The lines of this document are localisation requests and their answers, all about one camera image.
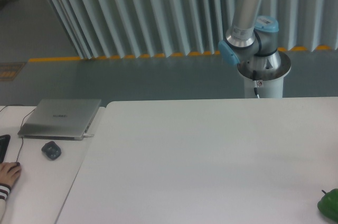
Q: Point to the striped sleeve forearm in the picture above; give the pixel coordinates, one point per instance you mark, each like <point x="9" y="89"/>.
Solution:
<point x="4" y="192"/>

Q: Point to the silver closed laptop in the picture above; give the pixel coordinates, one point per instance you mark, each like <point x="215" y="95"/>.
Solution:
<point x="67" y="119"/>

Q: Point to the black earbuds case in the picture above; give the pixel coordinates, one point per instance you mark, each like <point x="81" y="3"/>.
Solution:
<point x="51" y="150"/>

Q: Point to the green bell pepper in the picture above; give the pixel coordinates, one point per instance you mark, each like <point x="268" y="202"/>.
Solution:
<point x="327" y="205"/>

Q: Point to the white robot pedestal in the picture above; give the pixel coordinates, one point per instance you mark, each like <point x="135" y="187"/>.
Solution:
<point x="265" y="89"/>

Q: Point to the person's hand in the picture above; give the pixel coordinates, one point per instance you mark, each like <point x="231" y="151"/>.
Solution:
<point x="10" y="173"/>

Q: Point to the white folding partition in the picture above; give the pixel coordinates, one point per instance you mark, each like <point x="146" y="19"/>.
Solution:
<point x="164" y="27"/>

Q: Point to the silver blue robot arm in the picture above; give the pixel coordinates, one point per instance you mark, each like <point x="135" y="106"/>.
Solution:
<point x="260" y="27"/>

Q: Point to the black keyboard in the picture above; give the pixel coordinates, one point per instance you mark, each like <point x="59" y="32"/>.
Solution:
<point x="4" y="143"/>

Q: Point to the white usb plug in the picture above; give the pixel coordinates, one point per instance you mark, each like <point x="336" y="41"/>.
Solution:
<point x="88" y="135"/>

